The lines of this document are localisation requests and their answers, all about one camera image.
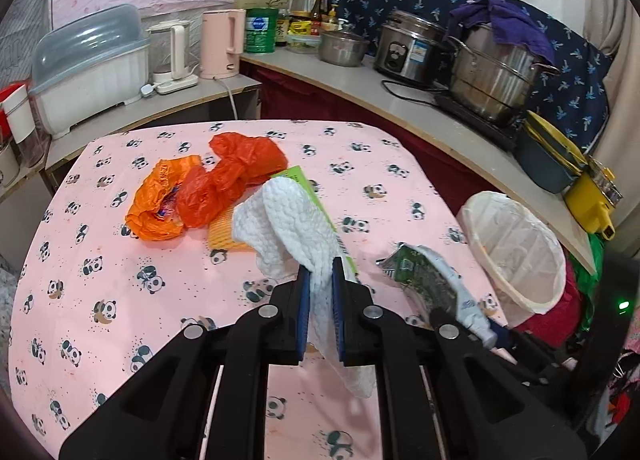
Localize small steel pot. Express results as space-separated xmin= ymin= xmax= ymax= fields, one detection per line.
xmin=318 ymin=30 xmax=369 ymax=67

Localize large steel steamer pot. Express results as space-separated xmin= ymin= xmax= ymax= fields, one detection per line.
xmin=445 ymin=24 xmax=560 ymax=122

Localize red white container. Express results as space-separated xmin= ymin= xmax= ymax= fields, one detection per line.
xmin=1 ymin=82 xmax=43 ymax=167

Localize white glass kettle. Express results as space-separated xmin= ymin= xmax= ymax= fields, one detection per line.
xmin=140 ymin=20 xmax=198 ymax=98

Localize white dish drainer box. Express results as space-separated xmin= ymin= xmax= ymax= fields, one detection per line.
xmin=29 ymin=4 xmax=150 ymax=139

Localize pink panda tablecloth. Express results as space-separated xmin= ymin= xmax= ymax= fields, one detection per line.
xmin=9 ymin=120 xmax=504 ymax=454

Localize red plastic bag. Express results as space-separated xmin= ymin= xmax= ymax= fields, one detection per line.
xmin=176 ymin=132 xmax=288 ymax=228

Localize orange printed plastic bag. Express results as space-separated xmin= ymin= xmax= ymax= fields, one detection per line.
xmin=125 ymin=155 xmax=202 ymax=241

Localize yellow label jar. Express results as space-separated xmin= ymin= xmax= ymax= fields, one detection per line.
xmin=286 ymin=11 xmax=320 ymax=54

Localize yellow electric pot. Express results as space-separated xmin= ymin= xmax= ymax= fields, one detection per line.
xmin=564 ymin=156 xmax=623 ymax=241

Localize dark sauce bottle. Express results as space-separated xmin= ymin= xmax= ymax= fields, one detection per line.
xmin=310 ymin=0 xmax=322 ymax=36

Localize green crushed carton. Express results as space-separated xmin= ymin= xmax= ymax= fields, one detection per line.
xmin=376 ymin=243 xmax=498 ymax=348

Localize pink electric kettle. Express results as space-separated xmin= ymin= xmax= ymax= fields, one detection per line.
xmin=200 ymin=9 xmax=246 ymax=80

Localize black induction cooker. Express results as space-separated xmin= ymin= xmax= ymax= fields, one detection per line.
xmin=433 ymin=92 xmax=518 ymax=153

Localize purple towel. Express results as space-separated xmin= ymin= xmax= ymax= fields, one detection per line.
xmin=445 ymin=0 xmax=555 ymax=65

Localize steel rice cooker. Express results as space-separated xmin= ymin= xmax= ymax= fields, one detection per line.
xmin=374 ymin=10 xmax=446 ymax=87

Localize green plastic bag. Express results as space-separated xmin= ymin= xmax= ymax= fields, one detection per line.
xmin=569 ymin=231 xmax=609 ymax=331

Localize white lined trash bin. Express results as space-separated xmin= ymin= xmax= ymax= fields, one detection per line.
xmin=457 ymin=191 xmax=566 ymax=328

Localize red cloth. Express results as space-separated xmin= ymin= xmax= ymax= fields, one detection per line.
xmin=516 ymin=260 xmax=582 ymax=347

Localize orange foam fruit net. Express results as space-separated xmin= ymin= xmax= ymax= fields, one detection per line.
xmin=207 ymin=206 xmax=252 ymax=251

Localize navy floral backsplash cloth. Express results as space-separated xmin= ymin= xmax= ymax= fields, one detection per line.
xmin=328 ymin=0 xmax=612 ymax=150

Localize green milk powder can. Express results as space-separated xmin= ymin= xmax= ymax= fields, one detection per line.
xmin=244 ymin=8 xmax=279 ymax=54

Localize stacked blue yellow bowls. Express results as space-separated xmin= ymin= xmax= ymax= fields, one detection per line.
xmin=514 ymin=112 xmax=587 ymax=194

